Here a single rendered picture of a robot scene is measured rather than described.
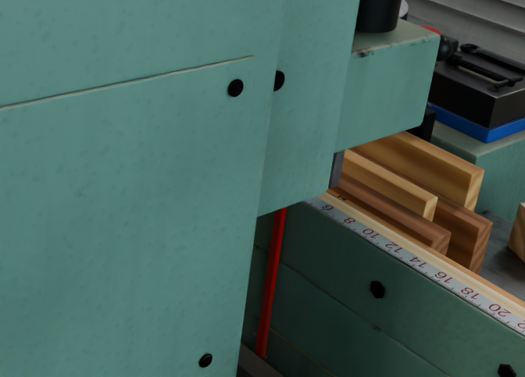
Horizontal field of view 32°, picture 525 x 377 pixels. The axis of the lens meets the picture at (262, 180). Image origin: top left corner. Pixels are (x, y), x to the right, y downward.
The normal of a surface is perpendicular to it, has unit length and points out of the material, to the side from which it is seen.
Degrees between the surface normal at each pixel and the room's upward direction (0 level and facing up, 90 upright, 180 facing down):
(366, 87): 90
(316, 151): 90
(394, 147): 90
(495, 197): 90
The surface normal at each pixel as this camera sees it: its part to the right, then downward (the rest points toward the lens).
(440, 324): -0.73, 0.24
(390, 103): 0.67, 0.41
